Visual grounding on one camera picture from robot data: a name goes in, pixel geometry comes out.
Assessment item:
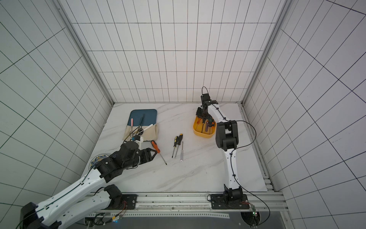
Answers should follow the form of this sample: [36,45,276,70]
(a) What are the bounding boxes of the black slim utensil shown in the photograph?
[139,114,145,127]

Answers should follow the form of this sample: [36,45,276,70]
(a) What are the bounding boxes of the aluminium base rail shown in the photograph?
[87,189,289,221]

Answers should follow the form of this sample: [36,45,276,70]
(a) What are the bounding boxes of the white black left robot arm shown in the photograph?
[17,141,160,229]

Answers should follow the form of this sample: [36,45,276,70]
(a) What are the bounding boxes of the large orange grey screwdriver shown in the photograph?
[151,140,167,165]

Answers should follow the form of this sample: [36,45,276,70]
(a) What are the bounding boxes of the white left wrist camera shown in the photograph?
[132,135,144,149]

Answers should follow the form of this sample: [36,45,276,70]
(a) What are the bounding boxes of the small clear handled screwdriver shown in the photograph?
[180,141,184,162]

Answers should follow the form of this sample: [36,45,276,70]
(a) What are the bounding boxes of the white handled utensil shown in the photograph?
[136,124,154,135]

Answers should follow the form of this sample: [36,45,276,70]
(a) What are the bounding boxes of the teal plastic tray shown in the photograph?
[127,109,157,127]

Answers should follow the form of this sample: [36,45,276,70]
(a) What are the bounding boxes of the black yellow phillips screwdriver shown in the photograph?
[172,136,179,158]

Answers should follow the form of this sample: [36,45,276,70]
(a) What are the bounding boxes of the blue yellow patterned plate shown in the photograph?
[89,154,109,170]

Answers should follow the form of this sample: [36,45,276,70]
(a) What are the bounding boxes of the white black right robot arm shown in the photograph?
[193,94,250,210]

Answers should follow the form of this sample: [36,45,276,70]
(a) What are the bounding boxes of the beige linen cloth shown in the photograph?
[123,124,159,141]

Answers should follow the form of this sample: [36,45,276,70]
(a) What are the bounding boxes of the purple clear handled screwdriver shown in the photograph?
[205,120,209,132]

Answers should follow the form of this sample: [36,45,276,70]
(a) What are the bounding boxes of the yellow plastic storage box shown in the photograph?
[193,111,216,138]

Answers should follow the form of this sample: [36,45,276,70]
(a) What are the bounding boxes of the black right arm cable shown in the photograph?
[230,120,272,227]

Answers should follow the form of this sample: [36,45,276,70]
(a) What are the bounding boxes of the black screwdriver yellow cap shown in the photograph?
[174,134,183,158]

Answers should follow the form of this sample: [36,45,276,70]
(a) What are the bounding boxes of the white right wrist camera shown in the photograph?
[201,94,211,104]

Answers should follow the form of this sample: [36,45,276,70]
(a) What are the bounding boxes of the pink handled spoon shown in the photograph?
[130,118,134,138]

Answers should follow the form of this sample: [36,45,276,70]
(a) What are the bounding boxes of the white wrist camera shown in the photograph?
[201,94,211,104]
[132,135,144,149]

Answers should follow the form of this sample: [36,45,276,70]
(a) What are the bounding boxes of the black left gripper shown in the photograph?
[123,148,157,169]

